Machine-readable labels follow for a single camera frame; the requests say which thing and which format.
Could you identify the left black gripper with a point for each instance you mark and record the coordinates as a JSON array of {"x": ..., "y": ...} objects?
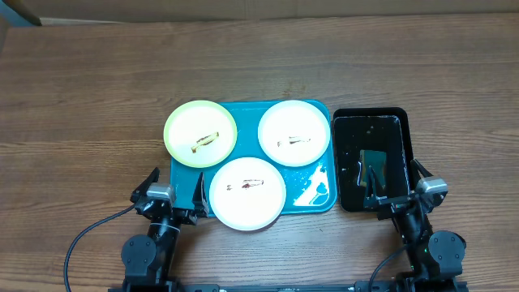
[{"x": 199, "y": 199}]

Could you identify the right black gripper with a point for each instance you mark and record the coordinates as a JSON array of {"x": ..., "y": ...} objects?
[{"x": 393, "y": 203}]

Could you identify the green yellow sponge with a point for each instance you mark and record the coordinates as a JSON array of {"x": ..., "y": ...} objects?
[{"x": 377, "y": 161}]

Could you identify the yellow-green rimmed plate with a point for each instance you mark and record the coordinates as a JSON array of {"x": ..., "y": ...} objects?
[{"x": 200, "y": 134}]

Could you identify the white plate front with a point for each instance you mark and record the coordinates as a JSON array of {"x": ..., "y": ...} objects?
[{"x": 247, "y": 194}]

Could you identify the white plate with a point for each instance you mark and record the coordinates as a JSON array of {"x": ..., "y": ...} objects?
[
  {"x": 247, "y": 194},
  {"x": 294, "y": 133}
]

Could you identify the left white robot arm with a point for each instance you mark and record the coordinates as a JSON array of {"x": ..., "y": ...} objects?
[{"x": 148, "y": 257}]

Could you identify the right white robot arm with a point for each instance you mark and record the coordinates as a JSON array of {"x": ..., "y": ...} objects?
[{"x": 435, "y": 256}]

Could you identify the black water tray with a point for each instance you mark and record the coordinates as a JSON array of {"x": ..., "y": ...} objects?
[{"x": 383, "y": 129}]

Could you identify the teal plastic tray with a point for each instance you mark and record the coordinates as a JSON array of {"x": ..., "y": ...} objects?
[{"x": 309, "y": 189}]

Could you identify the white plate upper right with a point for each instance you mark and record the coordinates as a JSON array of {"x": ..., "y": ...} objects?
[{"x": 294, "y": 133}]

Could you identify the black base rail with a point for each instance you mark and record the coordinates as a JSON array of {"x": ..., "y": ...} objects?
[{"x": 358, "y": 286}]

